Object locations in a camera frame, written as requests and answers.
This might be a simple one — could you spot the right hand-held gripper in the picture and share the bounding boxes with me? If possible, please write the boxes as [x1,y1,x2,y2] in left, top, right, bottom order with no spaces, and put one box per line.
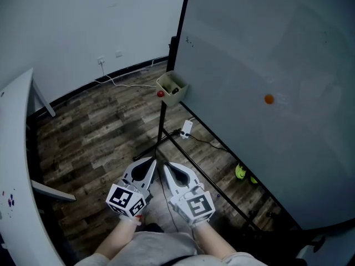
[163,162,217,227]

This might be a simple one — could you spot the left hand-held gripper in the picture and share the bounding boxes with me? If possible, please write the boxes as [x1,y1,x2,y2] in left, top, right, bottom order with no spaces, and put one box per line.
[105,156,158,218]

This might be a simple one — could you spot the person's right forearm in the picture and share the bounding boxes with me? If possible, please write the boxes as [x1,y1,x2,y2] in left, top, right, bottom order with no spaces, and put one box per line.
[191,220,237,260]

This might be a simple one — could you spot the person's left forearm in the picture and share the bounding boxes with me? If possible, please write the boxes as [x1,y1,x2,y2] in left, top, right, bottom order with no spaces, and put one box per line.
[94,216,141,260]

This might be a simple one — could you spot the black whiteboard stand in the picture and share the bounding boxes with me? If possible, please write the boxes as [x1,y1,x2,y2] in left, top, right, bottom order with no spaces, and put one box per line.
[133,0,306,232]

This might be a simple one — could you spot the large whiteboard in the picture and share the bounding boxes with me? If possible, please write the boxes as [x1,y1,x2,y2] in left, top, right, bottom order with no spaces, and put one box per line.
[174,0,355,231]

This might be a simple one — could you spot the person's left hand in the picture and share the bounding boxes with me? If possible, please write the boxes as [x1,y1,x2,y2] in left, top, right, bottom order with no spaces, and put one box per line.
[119,214,143,227]

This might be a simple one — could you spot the white power strip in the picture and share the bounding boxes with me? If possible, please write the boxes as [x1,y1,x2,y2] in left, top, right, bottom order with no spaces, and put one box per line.
[180,120,194,140]

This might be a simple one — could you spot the person's grey sweatshirt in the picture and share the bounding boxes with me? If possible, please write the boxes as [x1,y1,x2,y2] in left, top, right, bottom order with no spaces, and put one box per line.
[74,231,268,266]

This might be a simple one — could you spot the beige pen holder box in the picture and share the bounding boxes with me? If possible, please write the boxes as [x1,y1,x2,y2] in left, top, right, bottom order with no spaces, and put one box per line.
[155,70,190,108]

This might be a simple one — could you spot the white desk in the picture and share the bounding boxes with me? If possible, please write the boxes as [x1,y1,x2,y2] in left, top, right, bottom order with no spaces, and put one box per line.
[0,67,77,266]

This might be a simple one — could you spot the thin black floor cable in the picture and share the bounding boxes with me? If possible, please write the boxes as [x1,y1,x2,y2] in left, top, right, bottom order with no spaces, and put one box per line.
[159,180,179,233]

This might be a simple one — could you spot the black power cable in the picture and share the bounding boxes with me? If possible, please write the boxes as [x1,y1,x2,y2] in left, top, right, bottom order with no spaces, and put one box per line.
[187,132,231,152]

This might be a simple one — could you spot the white power cable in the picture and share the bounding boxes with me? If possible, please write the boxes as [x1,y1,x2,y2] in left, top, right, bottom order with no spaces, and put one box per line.
[93,62,158,89]

